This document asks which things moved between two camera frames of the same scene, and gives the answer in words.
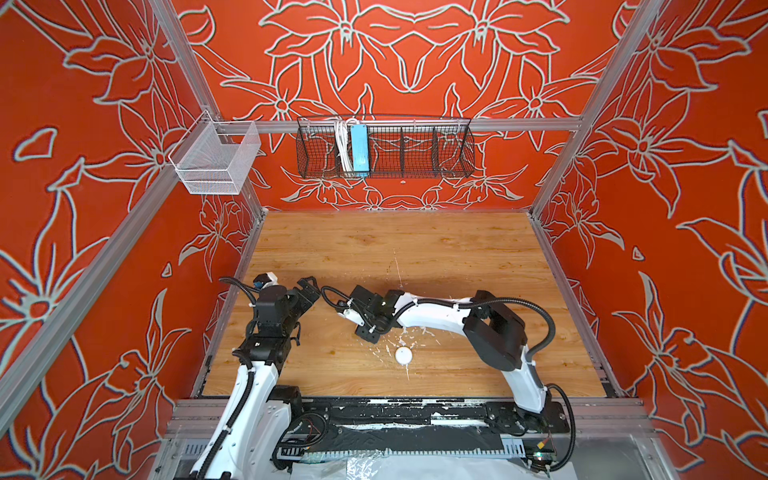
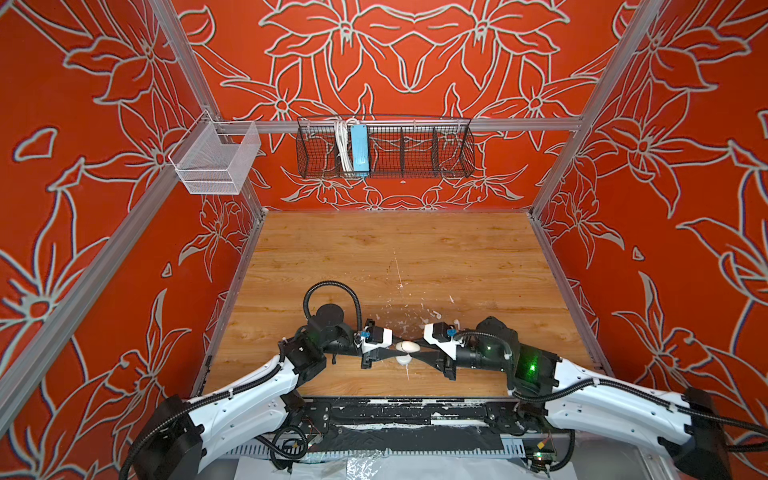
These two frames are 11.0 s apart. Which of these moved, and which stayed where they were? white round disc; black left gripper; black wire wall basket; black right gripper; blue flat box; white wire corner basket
Moved: black right gripper; black left gripper
Stayed: blue flat box; white wire corner basket; black wire wall basket; white round disc
